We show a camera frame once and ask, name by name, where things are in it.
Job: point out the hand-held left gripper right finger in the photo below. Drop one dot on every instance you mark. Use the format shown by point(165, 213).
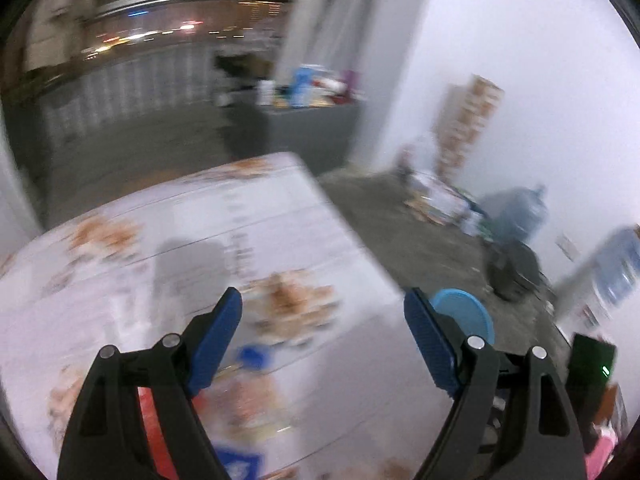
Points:
point(430, 345)

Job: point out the purple box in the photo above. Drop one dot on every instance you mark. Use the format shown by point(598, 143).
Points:
point(348, 87)

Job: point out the large blue water jug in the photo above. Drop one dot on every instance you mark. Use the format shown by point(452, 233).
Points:
point(520, 210)

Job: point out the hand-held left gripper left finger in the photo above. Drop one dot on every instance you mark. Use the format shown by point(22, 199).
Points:
point(215, 345)

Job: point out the blue detergent bottle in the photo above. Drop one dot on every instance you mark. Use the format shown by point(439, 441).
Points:
point(301, 87)

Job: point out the red and white paper bag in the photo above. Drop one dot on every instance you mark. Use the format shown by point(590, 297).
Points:
point(152, 435)

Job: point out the tall fruit print box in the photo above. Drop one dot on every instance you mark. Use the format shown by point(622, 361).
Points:
point(467, 120)

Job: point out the grey curtain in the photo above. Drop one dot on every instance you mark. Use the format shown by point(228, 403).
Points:
point(340, 10)

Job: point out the floral tablecloth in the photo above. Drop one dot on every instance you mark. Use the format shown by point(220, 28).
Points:
point(200, 220)

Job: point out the dark grey rice cooker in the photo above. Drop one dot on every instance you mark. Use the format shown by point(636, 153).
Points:
point(515, 270)

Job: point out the grey cabinet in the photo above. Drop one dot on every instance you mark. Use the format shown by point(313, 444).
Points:
point(300, 135)

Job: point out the small white bottle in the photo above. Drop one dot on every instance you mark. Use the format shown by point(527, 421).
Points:
point(265, 92)

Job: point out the blue label plastic bottle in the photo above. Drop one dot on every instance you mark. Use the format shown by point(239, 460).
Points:
point(240, 462)

